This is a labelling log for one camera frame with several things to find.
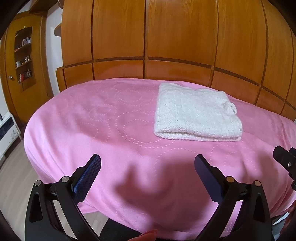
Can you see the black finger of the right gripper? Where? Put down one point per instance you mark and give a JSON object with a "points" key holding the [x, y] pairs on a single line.
{"points": [[286, 159]]}

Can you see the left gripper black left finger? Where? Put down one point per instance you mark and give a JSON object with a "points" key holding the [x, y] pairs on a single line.
{"points": [[42, 221]]}

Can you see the white knitted sweater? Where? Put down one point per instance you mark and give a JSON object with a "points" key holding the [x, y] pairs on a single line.
{"points": [[183, 113]]}

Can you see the person's hand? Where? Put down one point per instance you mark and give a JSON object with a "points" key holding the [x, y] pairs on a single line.
{"points": [[147, 236]]}

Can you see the pink bedspread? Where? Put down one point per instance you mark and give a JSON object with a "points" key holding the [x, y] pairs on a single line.
{"points": [[147, 182]]}

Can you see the wooden shelf cabinet door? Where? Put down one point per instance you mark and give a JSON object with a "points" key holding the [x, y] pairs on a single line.
{"points": [[24, 72]]}

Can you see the wooden wardrobe wall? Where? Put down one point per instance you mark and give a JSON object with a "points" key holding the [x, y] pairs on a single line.
{"points": [[244, 48]]}

